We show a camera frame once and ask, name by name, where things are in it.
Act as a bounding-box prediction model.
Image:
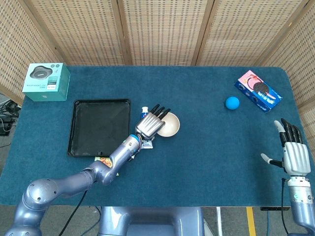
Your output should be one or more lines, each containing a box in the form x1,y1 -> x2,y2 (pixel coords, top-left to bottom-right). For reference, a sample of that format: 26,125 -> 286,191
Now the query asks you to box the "woven wooden folding screen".
0,0 -> 315,138

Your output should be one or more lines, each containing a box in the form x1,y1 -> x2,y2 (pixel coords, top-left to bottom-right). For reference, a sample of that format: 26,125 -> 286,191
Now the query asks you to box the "blue cookie box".
233,70 -> 283,114

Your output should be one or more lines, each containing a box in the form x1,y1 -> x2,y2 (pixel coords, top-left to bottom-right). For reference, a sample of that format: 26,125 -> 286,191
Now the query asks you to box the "black rectangular tray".
66,98 -> 131,157

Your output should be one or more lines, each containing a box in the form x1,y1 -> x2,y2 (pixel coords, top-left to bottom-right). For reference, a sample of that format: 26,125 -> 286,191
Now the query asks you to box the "blue ball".
225,96 -> 240,110

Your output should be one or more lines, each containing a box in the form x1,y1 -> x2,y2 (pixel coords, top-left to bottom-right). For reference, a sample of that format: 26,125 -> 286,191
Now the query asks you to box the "blue felt table cover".
0,65 -> 315,207

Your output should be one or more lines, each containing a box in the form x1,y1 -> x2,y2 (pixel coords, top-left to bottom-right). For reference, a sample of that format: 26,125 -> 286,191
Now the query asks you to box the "yellow snack packet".
93,156 -> 120,177

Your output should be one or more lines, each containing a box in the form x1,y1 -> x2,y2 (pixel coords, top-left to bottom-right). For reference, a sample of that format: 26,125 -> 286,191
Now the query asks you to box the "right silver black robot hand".
260,118 -> 311,177

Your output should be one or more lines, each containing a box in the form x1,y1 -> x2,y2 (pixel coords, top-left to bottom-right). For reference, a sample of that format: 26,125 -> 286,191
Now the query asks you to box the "teal cardboard product box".
22,62 -> 71,102

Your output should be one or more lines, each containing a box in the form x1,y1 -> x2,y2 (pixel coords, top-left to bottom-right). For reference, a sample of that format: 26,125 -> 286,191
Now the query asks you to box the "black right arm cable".
281,178 -> 290,236

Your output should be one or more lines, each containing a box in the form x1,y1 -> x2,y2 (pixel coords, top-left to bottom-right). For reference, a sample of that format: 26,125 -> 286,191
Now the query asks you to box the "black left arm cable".
58,190 -> 87,236

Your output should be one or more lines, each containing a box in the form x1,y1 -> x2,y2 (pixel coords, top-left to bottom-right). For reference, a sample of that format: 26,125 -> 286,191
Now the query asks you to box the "black floor cable bundle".
0,99 -> 22,136

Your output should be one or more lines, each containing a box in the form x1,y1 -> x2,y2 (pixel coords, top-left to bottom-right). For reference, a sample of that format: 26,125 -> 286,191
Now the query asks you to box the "blue white toothpaste tube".
139,106 -> 154,150

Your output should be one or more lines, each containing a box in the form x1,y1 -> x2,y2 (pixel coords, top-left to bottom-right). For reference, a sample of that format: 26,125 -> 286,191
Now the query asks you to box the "grey-blue robot torso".
98,206 -> 205,236

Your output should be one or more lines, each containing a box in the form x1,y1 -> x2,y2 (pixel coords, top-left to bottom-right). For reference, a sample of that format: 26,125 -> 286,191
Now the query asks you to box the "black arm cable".
58,190 -> 87,236
281,178 -> 290,236

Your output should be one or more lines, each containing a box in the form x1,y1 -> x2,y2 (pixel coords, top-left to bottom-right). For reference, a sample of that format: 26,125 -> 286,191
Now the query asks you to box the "beige round bowl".
157,112 -> 181,137

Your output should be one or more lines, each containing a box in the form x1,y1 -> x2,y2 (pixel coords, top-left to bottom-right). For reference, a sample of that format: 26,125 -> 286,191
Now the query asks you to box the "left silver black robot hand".
135,104 -> 171,143

